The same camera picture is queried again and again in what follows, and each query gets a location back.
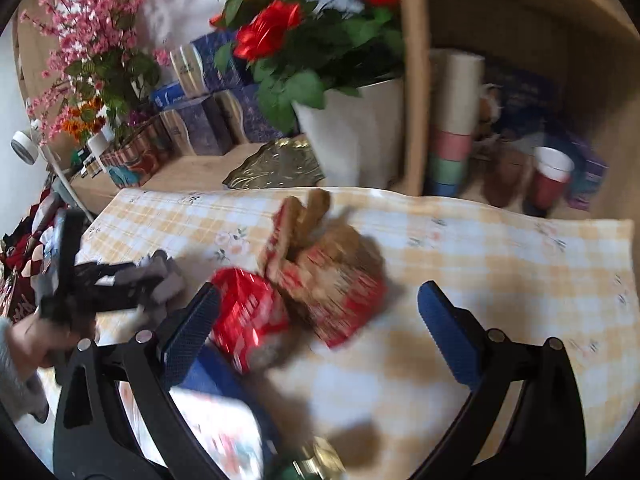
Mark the blue and gold gift box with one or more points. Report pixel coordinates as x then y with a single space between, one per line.
250 115
200 60
200 127

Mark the gold and green wrapper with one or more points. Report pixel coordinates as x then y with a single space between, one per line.
320 457

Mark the person's left forearm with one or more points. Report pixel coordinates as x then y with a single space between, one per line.
15 385

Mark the grey wrapper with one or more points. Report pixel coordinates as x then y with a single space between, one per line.
167 287

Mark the wooden shelf unit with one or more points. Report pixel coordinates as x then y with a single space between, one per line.
415 85

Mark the yellow checkered floral tablecloth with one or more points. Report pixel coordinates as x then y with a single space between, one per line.
475 260

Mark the pink artificial blossom branches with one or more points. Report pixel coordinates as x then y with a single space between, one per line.
85 35

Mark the red artificial rose plant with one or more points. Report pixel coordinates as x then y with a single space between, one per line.
300 35

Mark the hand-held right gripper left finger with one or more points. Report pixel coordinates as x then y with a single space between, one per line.
190 332

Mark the blue carton with barcode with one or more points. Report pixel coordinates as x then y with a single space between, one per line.
225 385

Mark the orange artificial flowers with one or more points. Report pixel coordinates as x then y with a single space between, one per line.
82 120

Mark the dark blue illustrated gift box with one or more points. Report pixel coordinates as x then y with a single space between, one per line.
525 100

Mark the red cup with white rim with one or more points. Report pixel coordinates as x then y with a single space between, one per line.
549 182

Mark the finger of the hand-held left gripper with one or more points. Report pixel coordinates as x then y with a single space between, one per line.
115 271
117 297

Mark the small purple box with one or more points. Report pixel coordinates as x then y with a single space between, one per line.
590 175

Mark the stack of pastel paper cups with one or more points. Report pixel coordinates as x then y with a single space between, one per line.
452 110

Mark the blue and white flat box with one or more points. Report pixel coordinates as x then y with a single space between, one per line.
170 96

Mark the brown cup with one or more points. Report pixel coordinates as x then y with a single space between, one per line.
505 177

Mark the row of small brown bottles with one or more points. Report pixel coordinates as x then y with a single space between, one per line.
87 167

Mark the white desk fan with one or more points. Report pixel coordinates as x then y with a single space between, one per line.
25 146

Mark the person's left hand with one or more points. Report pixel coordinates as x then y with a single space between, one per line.
40 344

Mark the red and gold snack bag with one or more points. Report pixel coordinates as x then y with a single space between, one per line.
340 290

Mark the gold leaf-shaped tray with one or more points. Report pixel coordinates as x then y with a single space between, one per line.
275 165

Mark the shiny red snack packet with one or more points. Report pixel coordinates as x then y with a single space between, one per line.
245 310

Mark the heap of red white packets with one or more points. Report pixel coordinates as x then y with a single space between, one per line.
25 255

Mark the woven red and gold basket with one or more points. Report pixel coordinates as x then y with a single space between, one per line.
135 160

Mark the white faceted flower pot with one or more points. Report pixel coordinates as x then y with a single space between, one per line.
355 135

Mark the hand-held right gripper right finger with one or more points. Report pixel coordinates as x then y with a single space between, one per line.
445 330

